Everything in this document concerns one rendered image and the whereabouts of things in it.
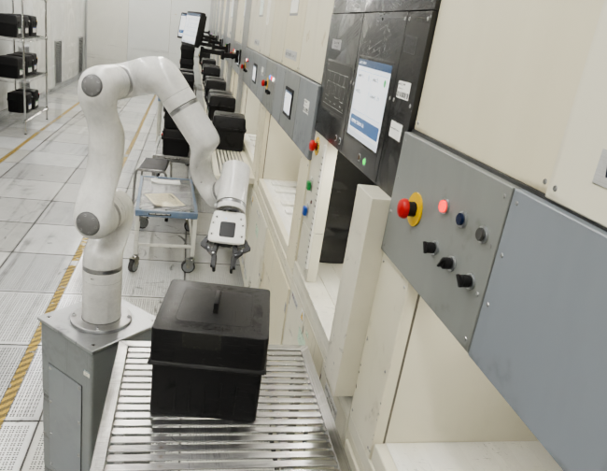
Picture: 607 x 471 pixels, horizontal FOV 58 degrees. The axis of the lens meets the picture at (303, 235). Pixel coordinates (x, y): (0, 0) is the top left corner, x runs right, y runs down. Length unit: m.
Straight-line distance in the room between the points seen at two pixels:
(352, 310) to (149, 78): 0.82
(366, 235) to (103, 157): 0.81
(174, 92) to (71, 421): 1.10
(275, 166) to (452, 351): 2.39
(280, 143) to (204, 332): 2.21
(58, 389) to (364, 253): 1.16
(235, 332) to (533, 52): 0.91
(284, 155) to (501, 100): 2.62
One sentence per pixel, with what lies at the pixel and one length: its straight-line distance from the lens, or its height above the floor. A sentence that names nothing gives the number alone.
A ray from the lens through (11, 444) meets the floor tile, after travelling 2.68.
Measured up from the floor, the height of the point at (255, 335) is 1.01.
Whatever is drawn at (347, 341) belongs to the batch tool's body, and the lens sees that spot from 1.39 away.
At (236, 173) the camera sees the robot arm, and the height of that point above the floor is 1.32.
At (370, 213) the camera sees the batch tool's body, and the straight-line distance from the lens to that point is 1.26.
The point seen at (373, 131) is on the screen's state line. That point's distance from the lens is 1.44.
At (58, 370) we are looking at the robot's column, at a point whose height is 0.61.
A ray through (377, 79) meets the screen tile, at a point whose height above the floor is 1.64.
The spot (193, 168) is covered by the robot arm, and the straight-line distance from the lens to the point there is 1.64.
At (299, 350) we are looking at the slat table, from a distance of 1.85.
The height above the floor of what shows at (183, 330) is 1.01.
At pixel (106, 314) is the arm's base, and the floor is 0.81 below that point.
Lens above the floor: 1.72
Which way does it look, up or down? 20 degrees down
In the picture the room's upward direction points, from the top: 9 degrees clockwise
